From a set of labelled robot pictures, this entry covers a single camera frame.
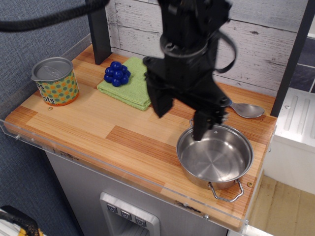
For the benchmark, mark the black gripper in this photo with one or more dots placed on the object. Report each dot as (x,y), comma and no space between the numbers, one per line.
(191,82)

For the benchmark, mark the stainless steel pot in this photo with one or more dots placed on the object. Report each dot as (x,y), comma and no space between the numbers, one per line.
(218,161)

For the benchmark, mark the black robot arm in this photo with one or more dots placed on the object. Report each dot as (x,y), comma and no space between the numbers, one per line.
(189,41)

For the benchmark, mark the green folded towel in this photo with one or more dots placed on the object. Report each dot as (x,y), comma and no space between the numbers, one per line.
(135,92)

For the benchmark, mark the blue toy grape cluster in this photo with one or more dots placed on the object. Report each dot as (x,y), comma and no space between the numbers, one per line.
(117,74)

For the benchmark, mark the toy fridge dispenser panel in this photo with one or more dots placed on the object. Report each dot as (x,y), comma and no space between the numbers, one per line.
(124,219)

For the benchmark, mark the patterned tin can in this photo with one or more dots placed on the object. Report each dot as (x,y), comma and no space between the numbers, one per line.
(56,81)

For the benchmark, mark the yellow black object corner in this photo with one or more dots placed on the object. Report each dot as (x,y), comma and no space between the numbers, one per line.
(15,223)

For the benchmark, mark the blue handled metal spoon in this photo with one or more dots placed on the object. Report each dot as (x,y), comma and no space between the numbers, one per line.
(246,110)

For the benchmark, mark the dark left shelf post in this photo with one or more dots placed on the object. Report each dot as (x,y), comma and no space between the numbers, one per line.
(100,35)

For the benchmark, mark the dark shelf post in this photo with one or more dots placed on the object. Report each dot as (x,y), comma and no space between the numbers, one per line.
(294,57)
(100,35)

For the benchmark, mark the dark right shelf post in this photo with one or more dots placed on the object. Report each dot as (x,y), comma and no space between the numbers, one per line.
(294,57)

